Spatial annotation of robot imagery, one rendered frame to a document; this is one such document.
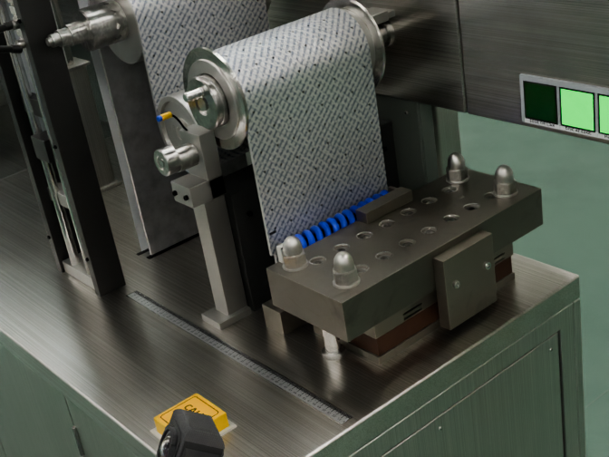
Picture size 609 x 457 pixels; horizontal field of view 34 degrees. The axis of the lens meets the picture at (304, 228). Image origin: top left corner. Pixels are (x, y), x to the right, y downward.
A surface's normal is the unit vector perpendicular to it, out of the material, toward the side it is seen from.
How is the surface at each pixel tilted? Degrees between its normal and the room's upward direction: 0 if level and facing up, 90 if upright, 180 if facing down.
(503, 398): 90
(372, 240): 0
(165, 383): 0
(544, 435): 90
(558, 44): 90
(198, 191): 90
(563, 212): 0
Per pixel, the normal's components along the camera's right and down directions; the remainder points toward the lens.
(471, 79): -0.76, 0.39
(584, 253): -0.15, -0.89
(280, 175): 0.63, 0.25
